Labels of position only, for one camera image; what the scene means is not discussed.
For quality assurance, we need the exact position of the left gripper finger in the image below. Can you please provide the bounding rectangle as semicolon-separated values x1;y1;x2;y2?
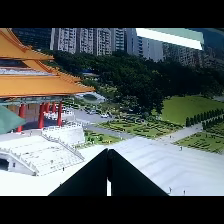
48;148;109;197

